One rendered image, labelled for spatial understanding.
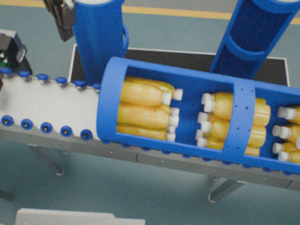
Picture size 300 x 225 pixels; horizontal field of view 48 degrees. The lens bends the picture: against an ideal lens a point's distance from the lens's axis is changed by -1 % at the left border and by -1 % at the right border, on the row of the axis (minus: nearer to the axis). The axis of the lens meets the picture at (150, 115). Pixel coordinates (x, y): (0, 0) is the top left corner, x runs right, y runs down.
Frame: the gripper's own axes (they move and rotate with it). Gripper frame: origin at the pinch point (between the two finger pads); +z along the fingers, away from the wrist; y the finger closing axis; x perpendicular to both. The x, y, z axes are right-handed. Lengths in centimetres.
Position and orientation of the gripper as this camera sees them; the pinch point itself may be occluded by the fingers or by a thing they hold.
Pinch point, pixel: (64, 28)
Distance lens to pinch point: 83.3
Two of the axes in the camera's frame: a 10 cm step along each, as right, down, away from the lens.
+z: -0.4, 3.8, 9.2
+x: -7.3, 6.2, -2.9
